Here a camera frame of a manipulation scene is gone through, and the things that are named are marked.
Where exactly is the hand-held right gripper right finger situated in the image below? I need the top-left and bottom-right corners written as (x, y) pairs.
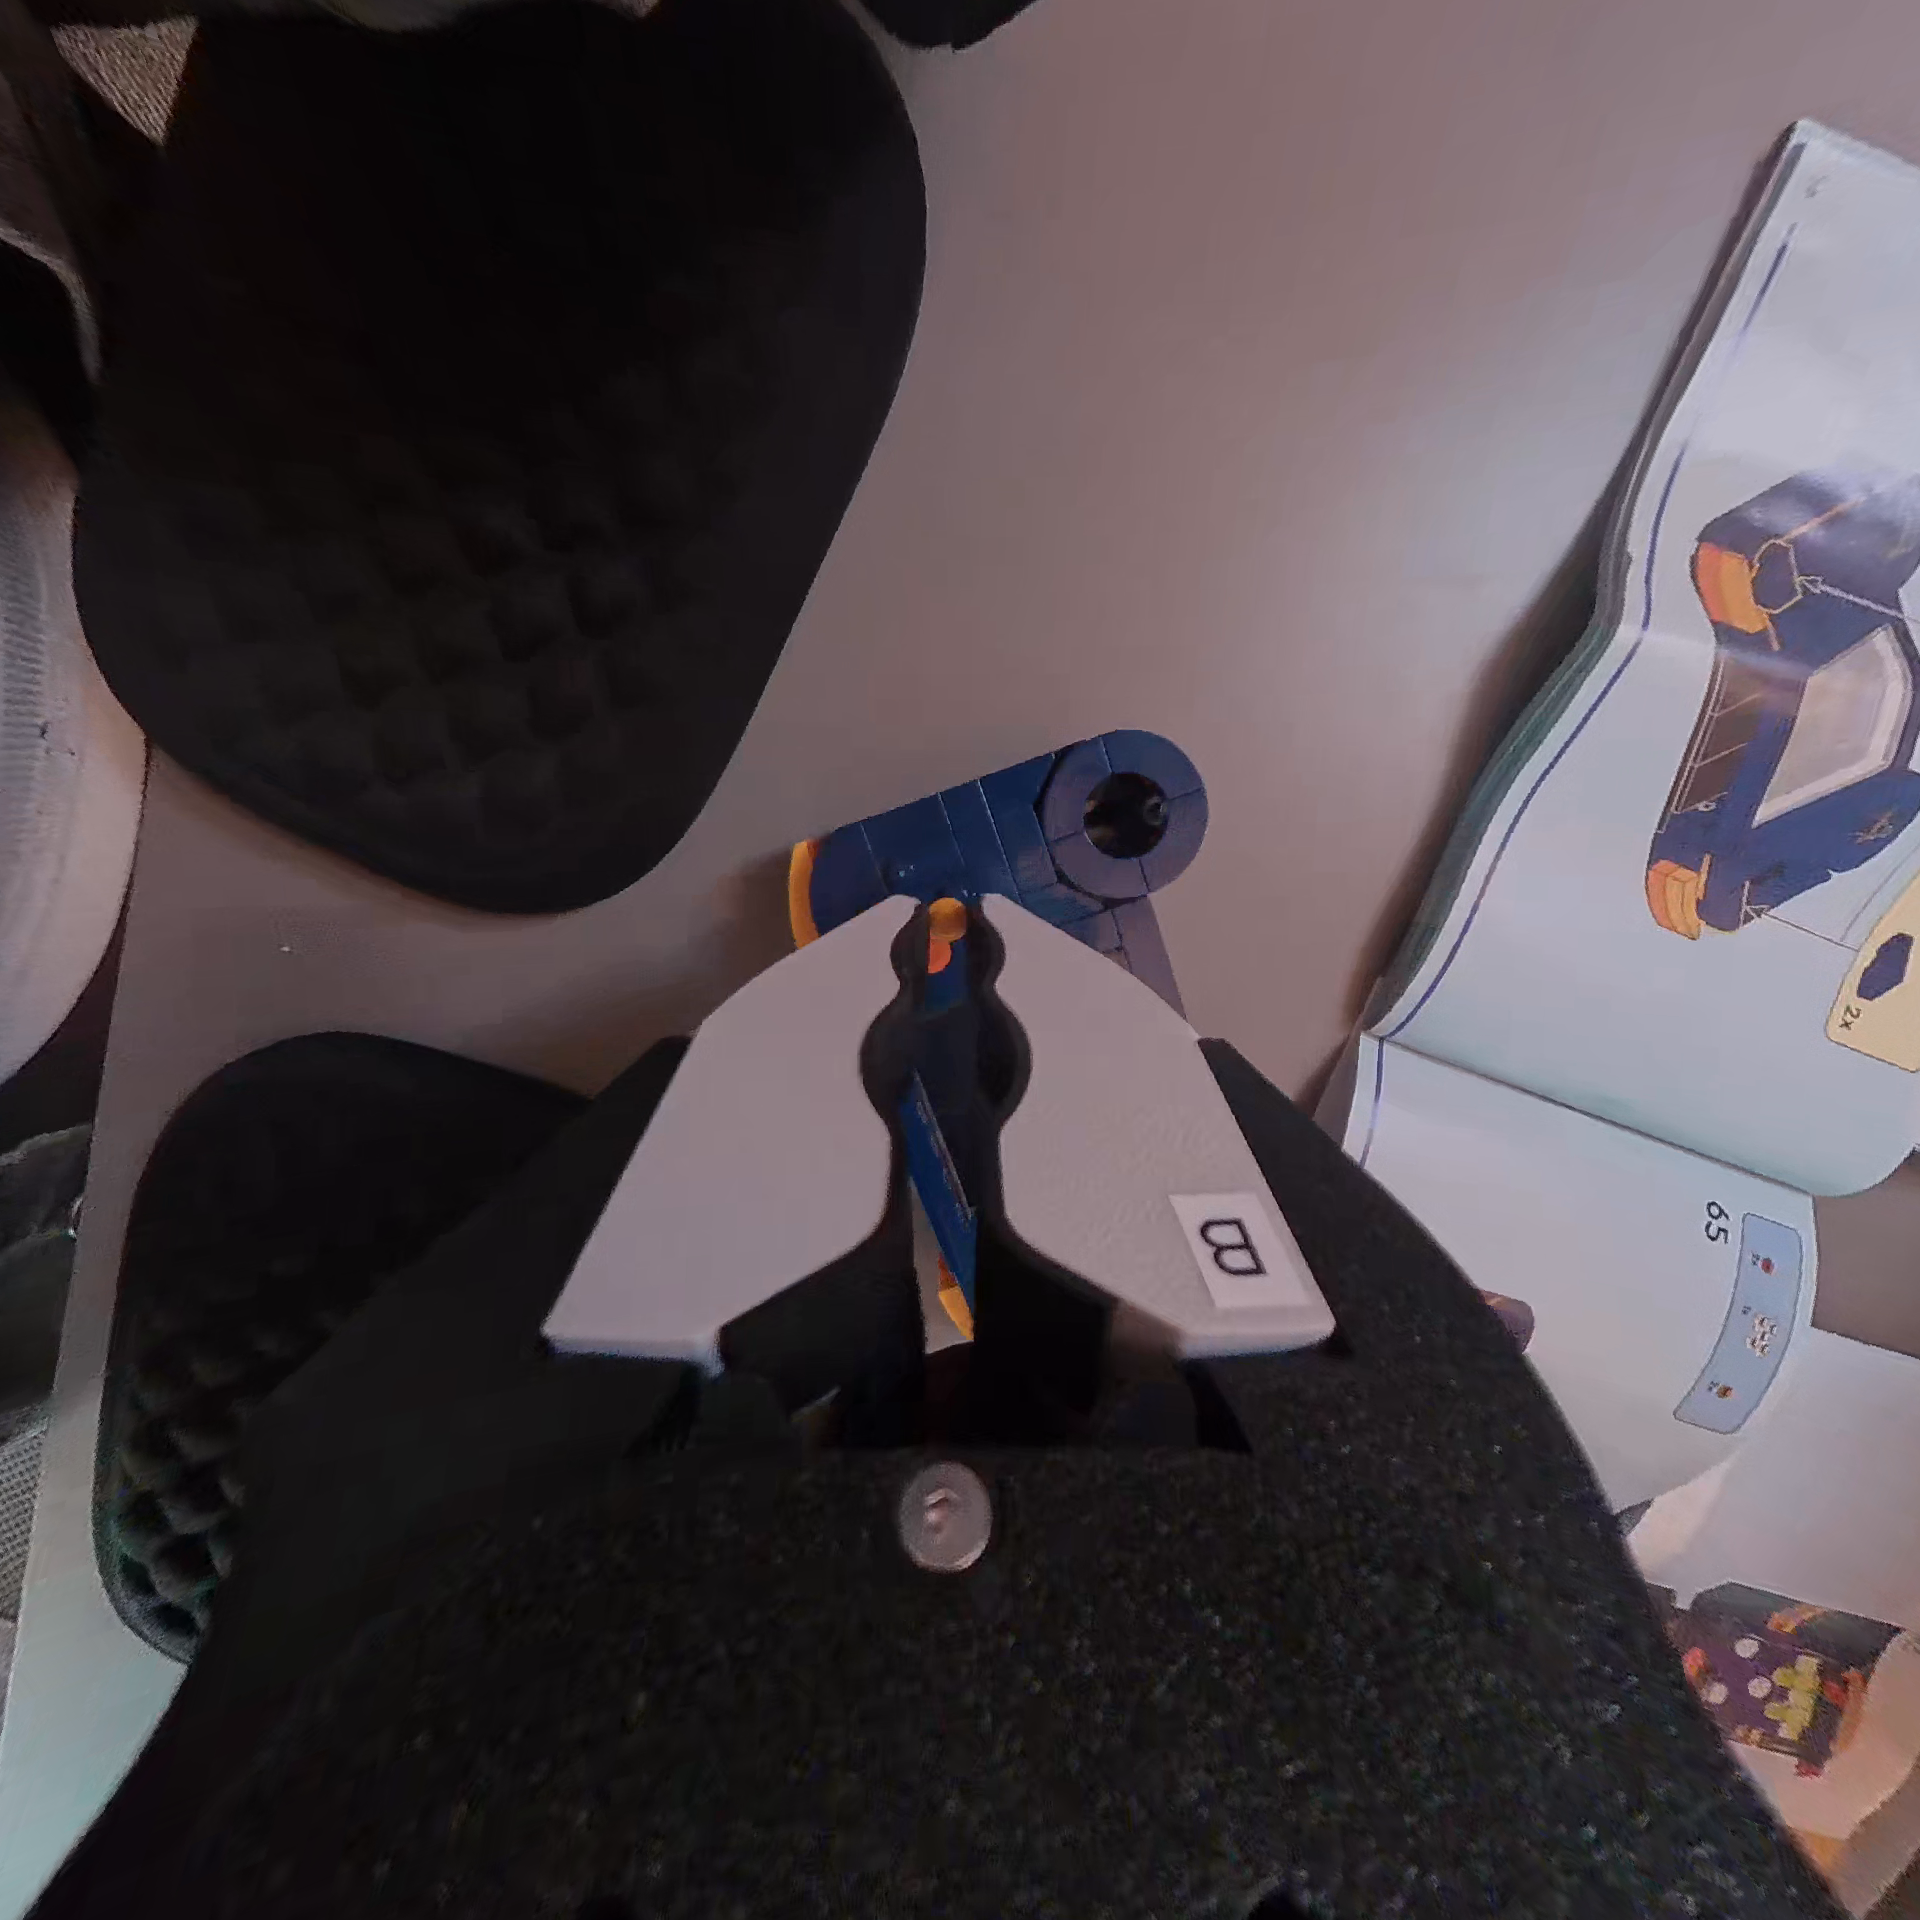
top-left (960, 895), bottom-right (1337, 1362)

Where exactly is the black quilted slipper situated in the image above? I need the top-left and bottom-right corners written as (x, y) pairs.
top-left (94, 1032), bottom-right (602, 1667)
top-left (71, 0), bottom-right (930, 918)

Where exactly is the blue toy brick car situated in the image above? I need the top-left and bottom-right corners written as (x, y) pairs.
top-left (787, 729), bottom-right (1210, 1344)

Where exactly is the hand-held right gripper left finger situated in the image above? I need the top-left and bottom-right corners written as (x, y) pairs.
top-left (544, 895), bottom-right (930, 1377)

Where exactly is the open instruction booklet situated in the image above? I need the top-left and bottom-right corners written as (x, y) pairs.
top-left (1340, 119), bottom-right (1920, 1518)

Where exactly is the booklet with purple cover picture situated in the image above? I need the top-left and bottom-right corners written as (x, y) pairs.
top-left (1625, 1478), bottom-right (1920, 1899)

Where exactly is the dark grey denim cloth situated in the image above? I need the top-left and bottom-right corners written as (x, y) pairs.
top-left (0, 0), bottom-right (198, 465)

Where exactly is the person's pale trouser leg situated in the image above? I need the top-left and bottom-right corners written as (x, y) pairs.
top-left (0, 434), bottom-right (151, 1082)

